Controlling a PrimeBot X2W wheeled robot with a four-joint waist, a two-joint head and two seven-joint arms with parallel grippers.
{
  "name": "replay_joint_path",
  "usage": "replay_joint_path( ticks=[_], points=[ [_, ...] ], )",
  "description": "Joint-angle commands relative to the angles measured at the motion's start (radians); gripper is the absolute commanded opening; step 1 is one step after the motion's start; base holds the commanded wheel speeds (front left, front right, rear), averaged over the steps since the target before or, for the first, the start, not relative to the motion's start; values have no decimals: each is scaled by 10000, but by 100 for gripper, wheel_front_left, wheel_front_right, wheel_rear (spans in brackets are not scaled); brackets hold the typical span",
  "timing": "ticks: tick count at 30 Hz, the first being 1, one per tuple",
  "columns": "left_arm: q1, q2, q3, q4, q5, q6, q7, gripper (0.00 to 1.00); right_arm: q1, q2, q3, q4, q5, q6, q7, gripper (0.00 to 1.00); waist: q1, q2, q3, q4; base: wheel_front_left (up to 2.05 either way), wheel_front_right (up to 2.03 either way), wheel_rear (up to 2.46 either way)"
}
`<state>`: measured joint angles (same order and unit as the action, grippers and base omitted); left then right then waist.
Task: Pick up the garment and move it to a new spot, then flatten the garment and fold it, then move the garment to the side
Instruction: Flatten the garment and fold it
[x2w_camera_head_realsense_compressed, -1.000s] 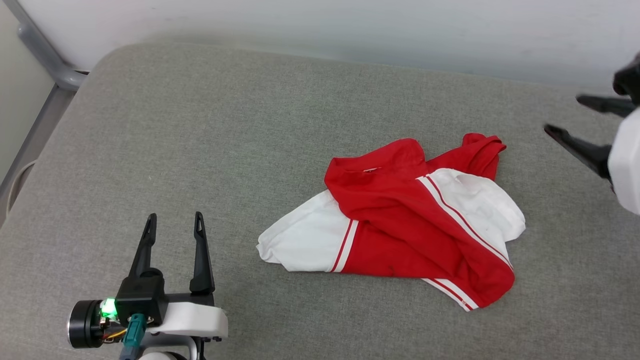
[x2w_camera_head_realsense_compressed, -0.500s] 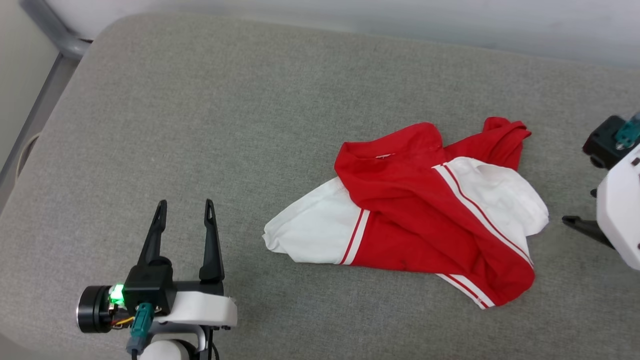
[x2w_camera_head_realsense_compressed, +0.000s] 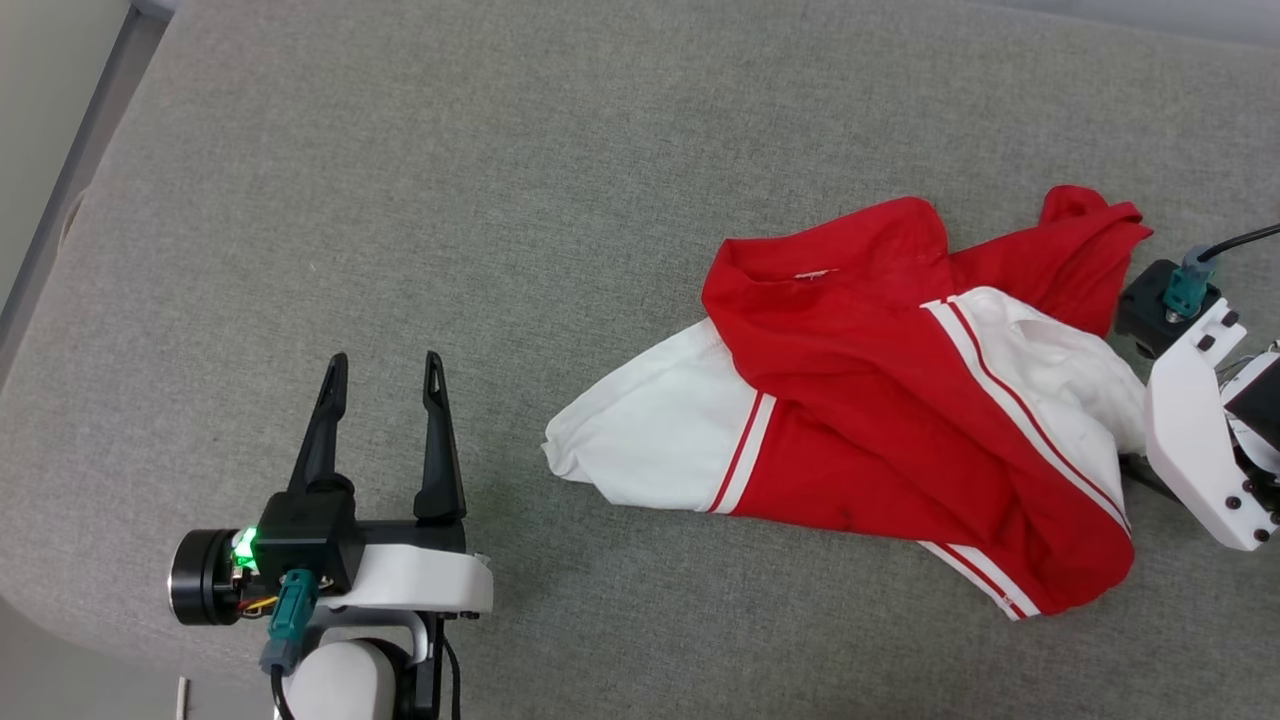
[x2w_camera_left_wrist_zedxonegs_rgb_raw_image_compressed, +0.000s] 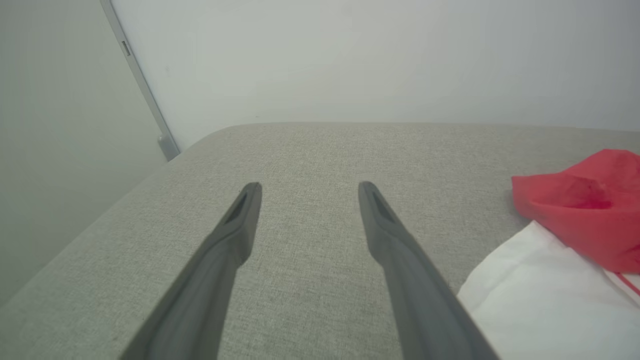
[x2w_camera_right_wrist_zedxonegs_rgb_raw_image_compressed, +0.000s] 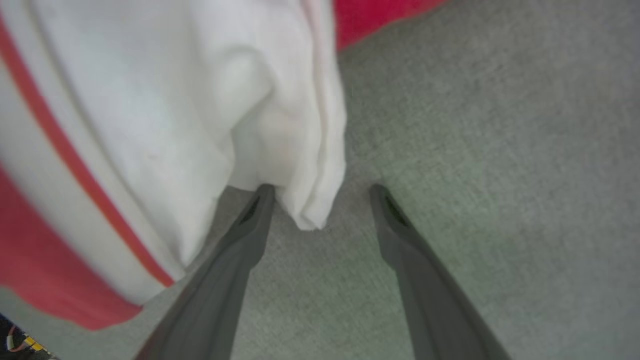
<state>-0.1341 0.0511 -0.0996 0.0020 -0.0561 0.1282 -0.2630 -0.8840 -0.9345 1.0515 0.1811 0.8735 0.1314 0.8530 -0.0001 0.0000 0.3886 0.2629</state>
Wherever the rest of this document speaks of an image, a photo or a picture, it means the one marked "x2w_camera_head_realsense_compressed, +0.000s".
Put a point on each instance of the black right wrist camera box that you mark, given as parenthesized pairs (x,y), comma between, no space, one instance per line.
(1140,310)

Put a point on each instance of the grey fabric sofa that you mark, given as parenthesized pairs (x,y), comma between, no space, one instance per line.
(400,200)

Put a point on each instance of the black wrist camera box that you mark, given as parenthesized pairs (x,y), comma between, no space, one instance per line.
(1140,310)
(305,525)

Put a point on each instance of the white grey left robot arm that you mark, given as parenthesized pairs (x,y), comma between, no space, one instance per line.
(340,685)

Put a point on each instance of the small white strip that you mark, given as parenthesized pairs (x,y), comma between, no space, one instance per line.
(184,697)

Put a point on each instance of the grey baseboard strip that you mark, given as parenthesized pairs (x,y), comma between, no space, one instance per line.
(70,190)

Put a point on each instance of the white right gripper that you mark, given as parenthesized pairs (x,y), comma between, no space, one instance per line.
(1185,440)

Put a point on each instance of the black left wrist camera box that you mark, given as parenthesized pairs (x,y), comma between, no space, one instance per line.
(305,525)

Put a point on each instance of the red and white shirt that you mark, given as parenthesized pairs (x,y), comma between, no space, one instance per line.
(850,400)

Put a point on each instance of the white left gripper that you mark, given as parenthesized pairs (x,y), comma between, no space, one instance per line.
(420,580)

